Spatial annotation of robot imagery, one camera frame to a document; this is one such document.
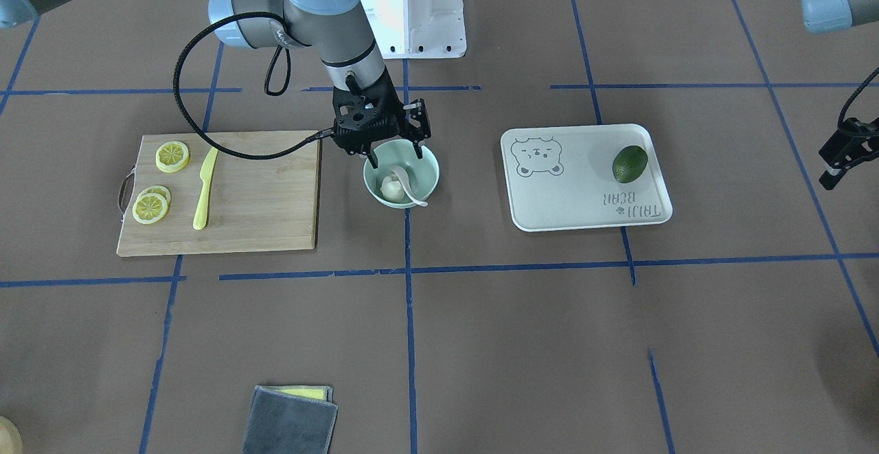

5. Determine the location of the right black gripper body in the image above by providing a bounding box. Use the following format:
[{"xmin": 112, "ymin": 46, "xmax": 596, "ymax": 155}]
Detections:
[{"xmin": 347, "ymin": 70, "xmax": 404, "ymax": 140}]

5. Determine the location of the white ceramic soup spoon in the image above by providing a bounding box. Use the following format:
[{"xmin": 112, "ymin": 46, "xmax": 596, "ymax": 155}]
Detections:
[{"xmin": 391, "ymin": 166, "xmax": 429, "ymax": 207}]

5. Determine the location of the white steamed bun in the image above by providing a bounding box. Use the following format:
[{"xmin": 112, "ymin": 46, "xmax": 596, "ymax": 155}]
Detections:
[{"xmin": 380, "ymin": 173, "xmax": 407, "ymax": 204}]

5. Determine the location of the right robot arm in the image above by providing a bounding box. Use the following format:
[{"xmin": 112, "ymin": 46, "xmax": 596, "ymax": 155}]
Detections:
[{"xmin": 2, "ymin": 0, "xmax": 431, "ymax": 168}]

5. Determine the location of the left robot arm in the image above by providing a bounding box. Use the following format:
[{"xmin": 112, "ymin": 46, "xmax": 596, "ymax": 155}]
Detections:
[{"xmin": 800, "ymin": 0, "xmax": 878, "ymax": 191}]

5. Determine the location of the light green bowl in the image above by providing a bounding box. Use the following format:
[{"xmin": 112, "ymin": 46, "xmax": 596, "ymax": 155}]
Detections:
[{"xmin": 362, "ymin": 140, "xmax": 440, "ymax": 209}]

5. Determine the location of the cream bear serving tray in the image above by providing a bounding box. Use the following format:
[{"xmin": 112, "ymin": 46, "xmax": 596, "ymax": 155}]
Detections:
[{"xmin": 500, "ymin": 123, "xmax": 673, "ymax": 232}]

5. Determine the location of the yellow plastic knife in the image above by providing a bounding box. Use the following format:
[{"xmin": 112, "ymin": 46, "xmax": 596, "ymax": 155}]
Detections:
[{"xmin": 192, "ymin": 147, "xmax": 219, "ymax": 231}]

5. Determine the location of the bamboo cutting board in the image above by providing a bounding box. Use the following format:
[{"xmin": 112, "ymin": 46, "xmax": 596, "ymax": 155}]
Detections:
[{"xmin": 117, "ymin": 133, "xmax": 321, "ymax": 257}]

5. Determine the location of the upper lemon slice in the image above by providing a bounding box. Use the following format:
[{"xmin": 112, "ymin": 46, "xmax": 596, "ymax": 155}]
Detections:
[{"xmin": 155, "ymin": 141, "xmax": 190, "ymax": 174}]

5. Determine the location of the green avocado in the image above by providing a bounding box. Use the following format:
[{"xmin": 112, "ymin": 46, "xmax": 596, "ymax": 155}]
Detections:
[{"xmin": 611, "ymin": 145, "xmax": 649, "ymax": 184}]

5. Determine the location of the lower stacked lemon slice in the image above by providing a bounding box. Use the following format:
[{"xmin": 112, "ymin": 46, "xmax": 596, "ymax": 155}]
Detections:
[{"xmin": 137, "ymin": 185, "xmax": 172, "ymax": 204}]

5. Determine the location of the single lemon slice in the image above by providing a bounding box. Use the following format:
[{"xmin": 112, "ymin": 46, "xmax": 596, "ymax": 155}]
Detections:
[{"xmin": 132, "ymin": 193, "xmax": 170, "ymax": 225}]

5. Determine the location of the grey folded cloth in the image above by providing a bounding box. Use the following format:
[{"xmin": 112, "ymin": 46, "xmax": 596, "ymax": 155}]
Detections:
[{"xmin": 241, "ymin": 385, "xmax": 338, "ymax": 453}]

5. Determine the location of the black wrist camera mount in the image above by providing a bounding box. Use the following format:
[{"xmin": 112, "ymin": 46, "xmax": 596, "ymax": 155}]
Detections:
[{"xmin": 332, "ymin": 87, "xmax": 404, "ymax": 155}]

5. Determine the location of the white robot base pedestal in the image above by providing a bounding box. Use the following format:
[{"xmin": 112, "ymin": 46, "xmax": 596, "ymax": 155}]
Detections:
[{"xmin": 361, "ymin": 0, "xmax": 468, "ymax": 60}]

